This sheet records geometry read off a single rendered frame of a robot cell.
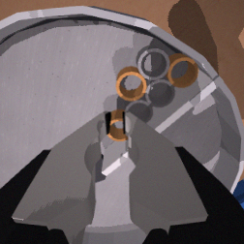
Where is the bronze bushing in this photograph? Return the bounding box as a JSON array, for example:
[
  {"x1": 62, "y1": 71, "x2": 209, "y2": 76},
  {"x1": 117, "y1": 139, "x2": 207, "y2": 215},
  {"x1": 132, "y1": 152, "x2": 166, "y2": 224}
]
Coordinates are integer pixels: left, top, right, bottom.
[
  {"x1": 165, "y1": 53, "x2": 198, "y2": 88},
  {"x1": 108, "y1": 109, "x2": 128, "y2": 141},
  {"x1": 116, "y1": 66, "x2": 147, "y2": 101}
]

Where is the grey metal bushing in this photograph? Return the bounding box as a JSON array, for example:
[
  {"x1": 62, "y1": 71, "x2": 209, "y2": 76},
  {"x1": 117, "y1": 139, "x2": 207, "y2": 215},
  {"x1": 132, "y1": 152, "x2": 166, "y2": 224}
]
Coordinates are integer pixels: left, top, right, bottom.
[
  {"x1": 125, "y1": 95, "x2": 153, "y2": 123},
  {"x1": 137, "y1": 46, "x2": 170, "y2": 80},
  {"x1": 144, "y1": 76, "x2": 175, "y2": 107}
]

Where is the blue open crate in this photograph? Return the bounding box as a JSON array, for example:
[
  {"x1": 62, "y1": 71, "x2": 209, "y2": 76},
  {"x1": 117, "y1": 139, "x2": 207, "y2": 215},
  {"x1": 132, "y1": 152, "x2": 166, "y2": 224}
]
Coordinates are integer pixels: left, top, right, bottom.
[{"x1": 233, "y1": 178, "x2": 244, "y2": 209}]

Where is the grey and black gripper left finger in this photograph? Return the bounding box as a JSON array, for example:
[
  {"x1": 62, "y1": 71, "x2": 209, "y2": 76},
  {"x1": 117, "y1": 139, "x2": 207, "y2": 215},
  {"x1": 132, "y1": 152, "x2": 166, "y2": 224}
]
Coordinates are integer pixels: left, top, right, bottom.
[{"x1": 0, "y1": 111, "x2": 111, "y2": 244}]

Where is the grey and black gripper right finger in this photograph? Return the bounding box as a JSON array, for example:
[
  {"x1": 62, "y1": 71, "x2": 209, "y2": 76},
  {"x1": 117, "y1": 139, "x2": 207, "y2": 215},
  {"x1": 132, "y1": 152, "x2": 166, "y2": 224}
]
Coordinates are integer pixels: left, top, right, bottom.
[{"x1": 122, "y1": 110, "x2": 244, "y2": 244}]

